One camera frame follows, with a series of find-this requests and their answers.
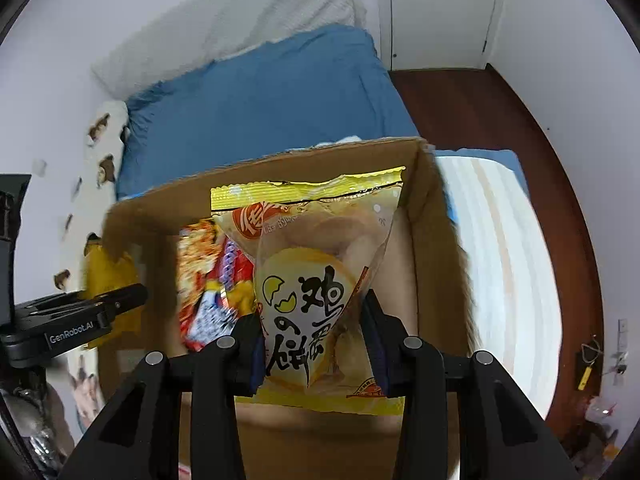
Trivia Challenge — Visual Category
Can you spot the small yellow snack packet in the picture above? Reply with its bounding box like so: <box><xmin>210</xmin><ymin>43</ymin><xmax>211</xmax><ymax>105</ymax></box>
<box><xmin>84</xmin><ymin>240</ymin><xmax>142</xmax><ymax>350</ymax></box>

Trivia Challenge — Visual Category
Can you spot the blue bed sheet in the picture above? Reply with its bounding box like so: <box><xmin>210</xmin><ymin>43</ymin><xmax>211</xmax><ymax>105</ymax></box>
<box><xmin>114</xmin><ymin>22</ymin><xmax>532</xmax><ymax>201</ymax></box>

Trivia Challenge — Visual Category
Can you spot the red printed snack bag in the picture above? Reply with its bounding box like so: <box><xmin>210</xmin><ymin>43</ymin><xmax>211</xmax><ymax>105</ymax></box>
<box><xmin>177</xmin><ymin>220</ymin><xmax>255</xmax><ymax>352</ymax></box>

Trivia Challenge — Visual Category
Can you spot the white headboard cushion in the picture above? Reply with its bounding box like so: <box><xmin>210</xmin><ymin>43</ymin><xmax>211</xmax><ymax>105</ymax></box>
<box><xmin>91</xmin><ymin>0</ymin><xmax>367</xmax><ymax>101</ymax></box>

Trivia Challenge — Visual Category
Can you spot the white bedroom door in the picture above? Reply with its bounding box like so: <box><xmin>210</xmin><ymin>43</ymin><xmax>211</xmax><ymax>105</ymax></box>
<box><xmin>378</xmin><ymin>0</ymin><xmax>503</xmax><ymax>72</ymax></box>

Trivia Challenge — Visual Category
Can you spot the yellow egg cracker snack bag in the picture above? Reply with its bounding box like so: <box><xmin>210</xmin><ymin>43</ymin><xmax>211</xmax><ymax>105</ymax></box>
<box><xmin>210</xmin><ymin>167</ymin><xmax>404</xmax><ymax>416</ymax></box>

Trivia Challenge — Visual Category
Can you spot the bear print long pillow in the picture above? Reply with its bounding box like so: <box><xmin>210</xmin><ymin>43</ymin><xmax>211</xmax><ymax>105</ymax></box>
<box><xmin>53</xmin><ymin>101</ymin><xmax>128</xmax><ymax>431</ymax></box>

